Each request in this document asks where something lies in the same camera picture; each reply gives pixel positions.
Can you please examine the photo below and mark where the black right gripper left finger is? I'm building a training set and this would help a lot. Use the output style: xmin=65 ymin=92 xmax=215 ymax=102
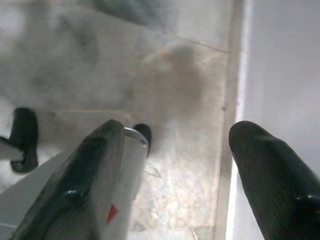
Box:
xmin=11 ymin=119 xmax=125 ymax=240

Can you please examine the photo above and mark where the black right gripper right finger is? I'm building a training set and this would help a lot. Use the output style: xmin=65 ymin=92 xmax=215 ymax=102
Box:
xmin=228 ymin=120 xmax=320 ymax=240

